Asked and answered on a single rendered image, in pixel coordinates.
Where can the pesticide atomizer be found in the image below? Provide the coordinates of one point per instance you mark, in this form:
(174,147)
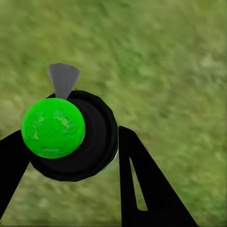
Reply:
(72,134)

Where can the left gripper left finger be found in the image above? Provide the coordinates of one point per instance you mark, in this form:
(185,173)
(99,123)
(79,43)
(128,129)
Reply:
(13,164)

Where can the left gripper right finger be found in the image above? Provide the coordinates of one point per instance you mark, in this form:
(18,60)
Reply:
(165,208)

